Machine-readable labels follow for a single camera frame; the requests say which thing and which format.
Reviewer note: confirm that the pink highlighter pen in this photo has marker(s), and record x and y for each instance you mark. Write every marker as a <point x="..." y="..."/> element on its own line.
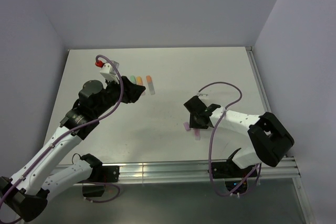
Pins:
<point x="197" y="135"/>

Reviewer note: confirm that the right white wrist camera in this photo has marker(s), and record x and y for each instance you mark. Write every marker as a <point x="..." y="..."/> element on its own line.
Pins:
<point x="202" y="95"/>

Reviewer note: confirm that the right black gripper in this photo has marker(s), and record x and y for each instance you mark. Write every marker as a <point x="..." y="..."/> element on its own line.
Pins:
<point x="193" y="124"/>

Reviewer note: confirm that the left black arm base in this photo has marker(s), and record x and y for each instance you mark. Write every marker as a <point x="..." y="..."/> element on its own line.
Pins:
<point x="101" y="177"/>

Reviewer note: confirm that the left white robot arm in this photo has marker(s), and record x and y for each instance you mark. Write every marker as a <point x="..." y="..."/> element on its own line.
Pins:
<point x="28" y="191"/>

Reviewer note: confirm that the green pen cap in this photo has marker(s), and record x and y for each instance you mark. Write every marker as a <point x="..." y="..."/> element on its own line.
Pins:
<point x="133" y="79"/>

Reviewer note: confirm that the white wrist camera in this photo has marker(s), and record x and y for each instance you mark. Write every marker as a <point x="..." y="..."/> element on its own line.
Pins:
<point x="108" y="72"/>
<point x="202" y="95"/>

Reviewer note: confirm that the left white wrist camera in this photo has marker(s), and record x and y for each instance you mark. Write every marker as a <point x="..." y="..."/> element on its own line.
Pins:
<point x="108" y="72"/>

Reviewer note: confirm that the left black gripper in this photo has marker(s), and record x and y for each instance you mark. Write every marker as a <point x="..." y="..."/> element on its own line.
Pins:
<point x="132" y="91"/>

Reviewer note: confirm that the aluminium rail frame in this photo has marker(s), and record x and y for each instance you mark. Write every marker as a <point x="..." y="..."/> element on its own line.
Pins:
<point x="165" y="174"/>

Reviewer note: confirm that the purple pen cap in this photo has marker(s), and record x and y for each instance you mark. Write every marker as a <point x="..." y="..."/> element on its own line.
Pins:
<point x="186" y="126"/>

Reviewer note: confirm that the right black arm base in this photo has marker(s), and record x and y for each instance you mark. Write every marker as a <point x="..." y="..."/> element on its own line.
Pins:
<point x="232" y="176"/>

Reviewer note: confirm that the grey pen orange tip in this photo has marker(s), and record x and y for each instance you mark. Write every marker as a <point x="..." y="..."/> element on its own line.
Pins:
<point x="151" y="88"/>

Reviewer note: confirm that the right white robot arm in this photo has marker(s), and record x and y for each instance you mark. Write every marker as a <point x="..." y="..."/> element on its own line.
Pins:
<point x="269" y="141"/>

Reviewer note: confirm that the yellow pen cap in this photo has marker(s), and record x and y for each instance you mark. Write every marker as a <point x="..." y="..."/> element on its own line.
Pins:
<point x="139" y="80"/>

